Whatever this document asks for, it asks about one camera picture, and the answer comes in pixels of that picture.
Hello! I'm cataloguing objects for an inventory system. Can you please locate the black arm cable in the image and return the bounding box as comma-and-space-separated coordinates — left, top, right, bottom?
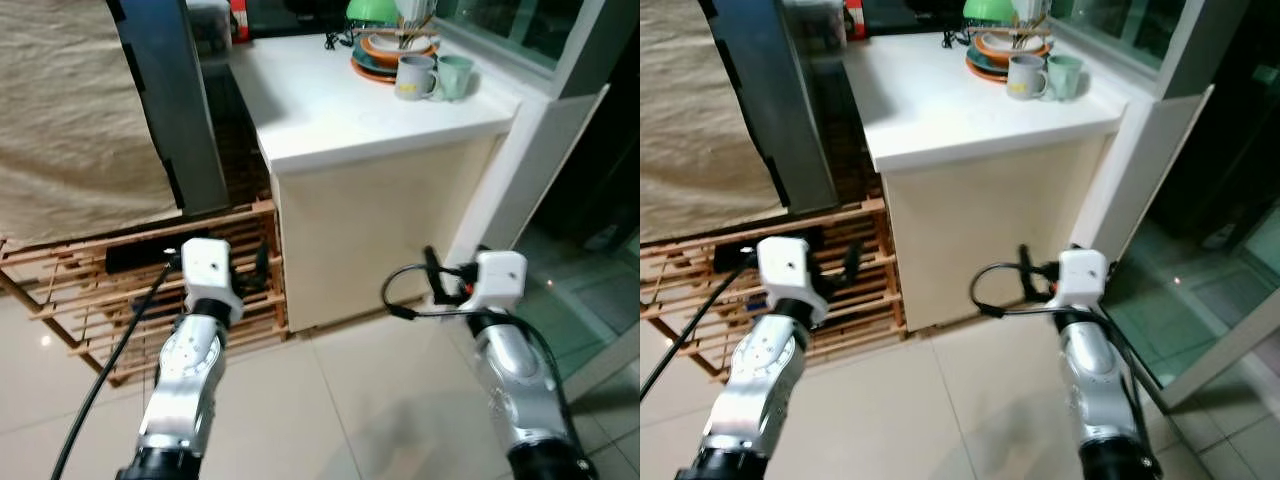
50, 255, 183, 480
968, 262, 1061, 321
380, 262, 481, 321
640, 255, 758, 401

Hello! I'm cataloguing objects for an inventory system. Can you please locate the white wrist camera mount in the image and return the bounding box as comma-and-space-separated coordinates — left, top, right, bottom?
757, 237, 831, 326
180, 238, 247, 323
468, 250, 529, 314
1055, 248, 1109, 311

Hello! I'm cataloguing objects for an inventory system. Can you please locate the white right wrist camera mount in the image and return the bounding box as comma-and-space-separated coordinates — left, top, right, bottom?
1055, 248, 1109, 311
468, 250, 529, 314

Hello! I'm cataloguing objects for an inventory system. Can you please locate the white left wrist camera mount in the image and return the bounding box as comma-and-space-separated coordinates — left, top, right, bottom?
757, 237, 831, 326
180, 238, 247, 323

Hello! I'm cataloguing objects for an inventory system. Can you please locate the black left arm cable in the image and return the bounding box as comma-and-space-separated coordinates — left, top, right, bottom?
640, 255, 758, 401
50, 255, 183, 480

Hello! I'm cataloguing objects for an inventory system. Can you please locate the grey mug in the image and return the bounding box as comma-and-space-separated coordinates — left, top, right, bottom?
1006, 54, 1051, 102
394, 54, 441, 102

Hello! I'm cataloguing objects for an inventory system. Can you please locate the green bowl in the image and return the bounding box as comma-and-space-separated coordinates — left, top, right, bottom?
962, 0, 1019, 26
345, 0, 403, 28

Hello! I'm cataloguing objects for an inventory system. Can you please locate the dark grey metal column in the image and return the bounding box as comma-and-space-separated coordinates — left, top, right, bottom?
697, 0, 839, 213
105, 0, 233, 216

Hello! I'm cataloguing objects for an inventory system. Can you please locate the glass sliding door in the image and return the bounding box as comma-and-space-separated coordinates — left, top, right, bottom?
505, 90, 641, 401
1100, 190, 1280, 411

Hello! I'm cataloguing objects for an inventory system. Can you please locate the orange bowl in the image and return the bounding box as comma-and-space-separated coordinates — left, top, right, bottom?
360, 33, 439, 69
975, 33, 1053, 67

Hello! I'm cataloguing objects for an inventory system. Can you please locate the grey framed glass window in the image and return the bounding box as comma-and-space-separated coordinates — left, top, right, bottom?
1048, 0, 1256, 99
432, 0, 637, 99

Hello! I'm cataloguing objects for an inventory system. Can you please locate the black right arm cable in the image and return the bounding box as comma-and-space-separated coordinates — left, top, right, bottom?
380, 262, 481, 321
968, 262, 1061, 321

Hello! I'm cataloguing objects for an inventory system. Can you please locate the black power strip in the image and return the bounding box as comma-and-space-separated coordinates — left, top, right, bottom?
105, 240, 183, 276
712, 228, 826, 273

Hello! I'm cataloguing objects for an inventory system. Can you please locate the white door frame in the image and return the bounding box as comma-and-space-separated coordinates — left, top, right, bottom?
1068, 84, 1216, 266
443, 84, 611, 271

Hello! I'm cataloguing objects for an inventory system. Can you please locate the green mug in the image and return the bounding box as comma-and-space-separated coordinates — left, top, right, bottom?
1045, 55, 1085, 102
435, 55, 477, 102

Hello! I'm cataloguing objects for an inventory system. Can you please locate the teal plate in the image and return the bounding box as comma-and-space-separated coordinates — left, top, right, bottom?
350, 45, 401, 81
965, 45, 1013, 81

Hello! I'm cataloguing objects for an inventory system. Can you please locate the beige cloth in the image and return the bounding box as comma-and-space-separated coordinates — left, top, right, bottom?
0, 0, 183, 246
640, 0, 791, 244

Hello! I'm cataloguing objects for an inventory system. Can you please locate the wooden slatted rack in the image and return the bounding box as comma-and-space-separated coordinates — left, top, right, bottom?
640, 198, 906, 386
0, 198, 291, 386

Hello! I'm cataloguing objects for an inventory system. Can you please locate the white counter cabinet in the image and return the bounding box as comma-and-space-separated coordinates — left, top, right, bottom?
228, 33, 523, 333
843, 33, 1126, 333

